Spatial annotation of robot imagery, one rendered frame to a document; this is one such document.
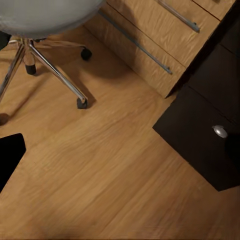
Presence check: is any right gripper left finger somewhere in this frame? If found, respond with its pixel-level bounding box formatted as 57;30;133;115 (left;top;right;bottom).
0;133;26;193

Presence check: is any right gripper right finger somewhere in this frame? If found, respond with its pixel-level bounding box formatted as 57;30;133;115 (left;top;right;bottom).
224;133;240;173

